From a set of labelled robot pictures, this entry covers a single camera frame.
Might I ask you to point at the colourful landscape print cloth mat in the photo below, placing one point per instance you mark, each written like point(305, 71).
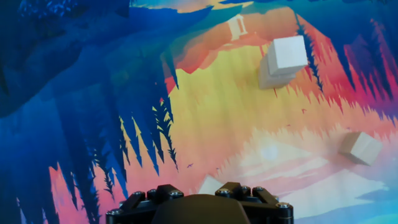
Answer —
point(93, 109)

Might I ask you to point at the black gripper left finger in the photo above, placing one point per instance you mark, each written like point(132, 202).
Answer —
point(168, 193)

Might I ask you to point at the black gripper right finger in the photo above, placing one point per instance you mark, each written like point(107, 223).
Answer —
point(231, 189)

